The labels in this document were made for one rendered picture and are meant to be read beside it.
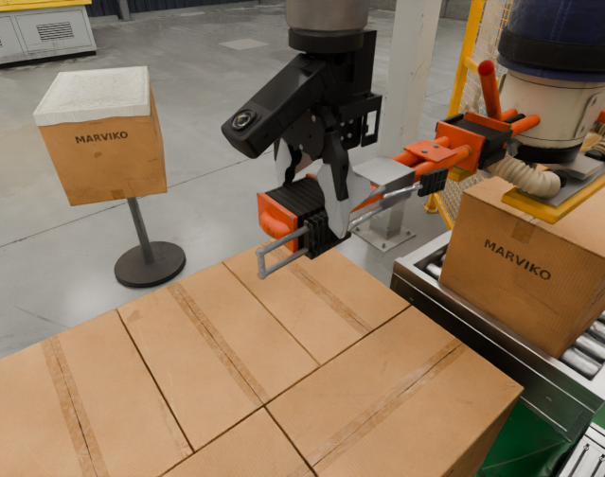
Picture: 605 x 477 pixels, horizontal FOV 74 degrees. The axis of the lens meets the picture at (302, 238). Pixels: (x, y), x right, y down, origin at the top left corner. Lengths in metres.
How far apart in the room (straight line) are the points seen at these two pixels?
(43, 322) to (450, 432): 1.94
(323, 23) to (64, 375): 1.20
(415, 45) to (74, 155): 1.56
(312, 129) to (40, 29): 7.39
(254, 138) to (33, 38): 7.39
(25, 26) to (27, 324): 5.80
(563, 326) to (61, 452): 1.31
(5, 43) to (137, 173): 5.93
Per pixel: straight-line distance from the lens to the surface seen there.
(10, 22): 7.66
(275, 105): 0.38
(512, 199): 0.83
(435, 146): 0.66
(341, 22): 0.39
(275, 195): 0.48
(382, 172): 0.56
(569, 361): 1.47
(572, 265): 1.20
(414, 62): 2.14
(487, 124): 0.76
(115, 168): 1.87
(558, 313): 1.28
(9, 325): 2.50
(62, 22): 7.79
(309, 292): 1.42
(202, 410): 1.18
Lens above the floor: 1.54
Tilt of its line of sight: 37 degrees down
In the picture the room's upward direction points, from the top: straight up
